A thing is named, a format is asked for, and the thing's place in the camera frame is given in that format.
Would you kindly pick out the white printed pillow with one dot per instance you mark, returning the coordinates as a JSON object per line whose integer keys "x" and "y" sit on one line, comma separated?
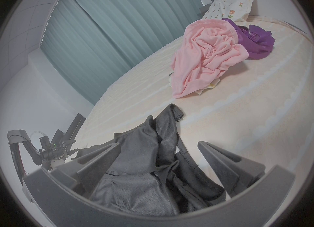
{"x": 230, "y": 5}

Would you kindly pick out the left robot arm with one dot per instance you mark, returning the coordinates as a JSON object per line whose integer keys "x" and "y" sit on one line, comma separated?
{"x": 34, "y": 156}

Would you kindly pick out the purple garment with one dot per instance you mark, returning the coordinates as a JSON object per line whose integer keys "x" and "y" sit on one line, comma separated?
{"x": 257, "y": 42}

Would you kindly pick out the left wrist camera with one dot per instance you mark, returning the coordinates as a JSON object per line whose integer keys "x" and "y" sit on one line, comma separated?
{"x": 44, "y": 141}

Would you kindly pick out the cream printed garment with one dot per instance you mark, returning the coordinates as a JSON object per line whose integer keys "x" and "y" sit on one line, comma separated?
{"x": 211, "y": 85}

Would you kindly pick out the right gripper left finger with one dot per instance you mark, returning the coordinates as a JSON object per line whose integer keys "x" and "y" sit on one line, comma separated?
{"x": 88, "y": 169}

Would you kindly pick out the round white mirror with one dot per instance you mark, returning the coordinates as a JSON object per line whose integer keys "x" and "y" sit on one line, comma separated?
{"x": 34, "y": 132}

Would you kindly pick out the pink garment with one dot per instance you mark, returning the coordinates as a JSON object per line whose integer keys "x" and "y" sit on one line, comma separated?
{"x": 203, "y": 59}

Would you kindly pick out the bed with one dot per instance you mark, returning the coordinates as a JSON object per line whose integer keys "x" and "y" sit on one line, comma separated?
{"x": 257, "y": 98}

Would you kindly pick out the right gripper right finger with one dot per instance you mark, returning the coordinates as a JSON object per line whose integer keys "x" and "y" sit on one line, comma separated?
{"x": 230, "y": 172}

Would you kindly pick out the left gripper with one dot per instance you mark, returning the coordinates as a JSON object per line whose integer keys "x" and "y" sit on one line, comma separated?
{"x": 57, "y": 151}

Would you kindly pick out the blue-green curtain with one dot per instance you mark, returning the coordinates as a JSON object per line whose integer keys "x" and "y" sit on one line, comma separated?
{"x": 78, "y": 57}
{"x": 127, "y": 13}

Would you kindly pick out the black T-shirt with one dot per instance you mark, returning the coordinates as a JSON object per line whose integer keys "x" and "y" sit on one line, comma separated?
{"x": 142, "y": 147}

